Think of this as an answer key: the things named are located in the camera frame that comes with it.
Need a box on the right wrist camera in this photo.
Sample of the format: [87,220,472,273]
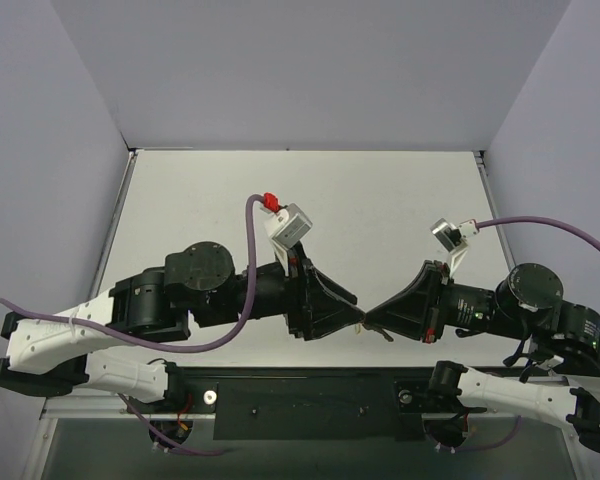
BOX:
[430,219,469,277]

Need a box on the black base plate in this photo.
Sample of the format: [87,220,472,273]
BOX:
[131,367,466,441]

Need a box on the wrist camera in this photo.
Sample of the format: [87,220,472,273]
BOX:
[264,203,313,265]
[430,219,469,277]

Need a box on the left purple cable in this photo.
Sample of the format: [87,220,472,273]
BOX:
[0,191,281,354]

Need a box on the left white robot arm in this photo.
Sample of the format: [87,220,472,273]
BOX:
[0,242,365,412]

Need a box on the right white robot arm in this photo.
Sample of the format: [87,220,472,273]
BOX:
[365,261,600,454]

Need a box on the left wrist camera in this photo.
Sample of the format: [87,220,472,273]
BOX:
[264,203,313,265]

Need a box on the silver key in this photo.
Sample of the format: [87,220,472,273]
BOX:
[368,327,394,343]

